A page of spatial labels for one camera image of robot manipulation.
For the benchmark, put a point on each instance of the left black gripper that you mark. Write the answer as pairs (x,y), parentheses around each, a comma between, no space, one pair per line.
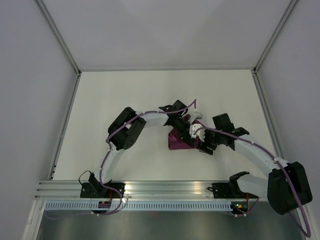
(185,135)

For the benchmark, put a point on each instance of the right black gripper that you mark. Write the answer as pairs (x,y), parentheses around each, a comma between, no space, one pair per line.
(202,146)

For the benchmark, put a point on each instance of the purple cloth napkin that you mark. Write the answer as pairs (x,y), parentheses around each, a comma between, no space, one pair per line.
(174,144)

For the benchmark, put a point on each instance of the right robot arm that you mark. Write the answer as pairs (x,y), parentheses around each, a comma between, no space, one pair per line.
(285,186)

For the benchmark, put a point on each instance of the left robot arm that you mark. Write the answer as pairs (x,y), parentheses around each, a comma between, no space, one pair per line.
(126,129)

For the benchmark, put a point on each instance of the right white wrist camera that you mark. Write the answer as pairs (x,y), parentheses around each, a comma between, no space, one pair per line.
(197,131)

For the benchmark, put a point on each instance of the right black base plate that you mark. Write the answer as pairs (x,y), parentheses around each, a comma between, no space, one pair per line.
(227,190)

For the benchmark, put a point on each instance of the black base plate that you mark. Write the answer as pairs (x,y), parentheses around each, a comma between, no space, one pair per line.
(227,190)
(88,192)

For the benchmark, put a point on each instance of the aluminium mounting rail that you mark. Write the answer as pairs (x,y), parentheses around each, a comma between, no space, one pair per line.
(158,190)

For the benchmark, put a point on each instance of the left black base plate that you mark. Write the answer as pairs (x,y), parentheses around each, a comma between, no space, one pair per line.
(88,192)

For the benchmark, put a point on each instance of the right aluminium frame post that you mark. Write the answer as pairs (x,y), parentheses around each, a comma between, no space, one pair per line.
(275,34)

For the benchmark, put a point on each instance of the aluminium frame post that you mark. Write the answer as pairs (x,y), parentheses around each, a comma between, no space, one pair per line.
(43,9)
(275,34)

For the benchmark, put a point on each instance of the slotted white cable duct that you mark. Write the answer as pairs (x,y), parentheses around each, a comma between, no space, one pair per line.
(221,206)

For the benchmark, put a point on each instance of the left aluminium frame post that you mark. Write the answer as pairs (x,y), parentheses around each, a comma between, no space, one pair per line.
(43,9)

